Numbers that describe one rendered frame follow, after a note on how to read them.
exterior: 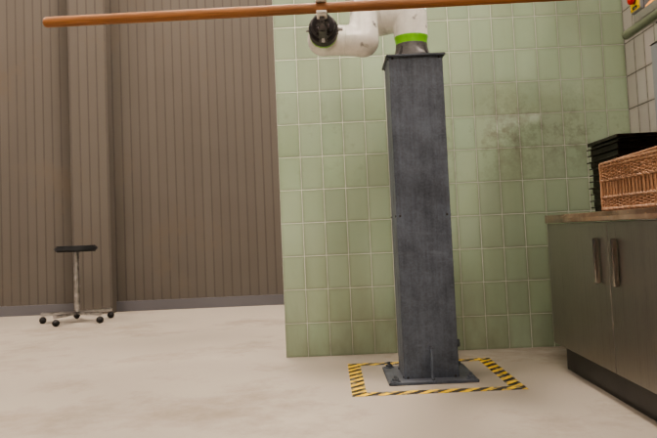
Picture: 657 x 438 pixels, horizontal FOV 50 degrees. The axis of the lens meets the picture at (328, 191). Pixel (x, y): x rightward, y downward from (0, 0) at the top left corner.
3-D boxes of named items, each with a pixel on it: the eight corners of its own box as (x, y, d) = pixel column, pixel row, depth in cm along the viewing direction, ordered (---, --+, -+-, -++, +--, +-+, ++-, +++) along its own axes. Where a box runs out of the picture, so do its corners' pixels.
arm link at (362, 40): (348, -35, 249) (348, -53, 238) (380, -34, 249) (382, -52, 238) (344, 62, 241) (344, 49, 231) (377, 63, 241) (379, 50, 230)
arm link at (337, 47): (307, 59, 243) (308, 27, 243) (343, 60, 242) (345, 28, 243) (305, 49, 229) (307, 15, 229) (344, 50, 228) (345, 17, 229)
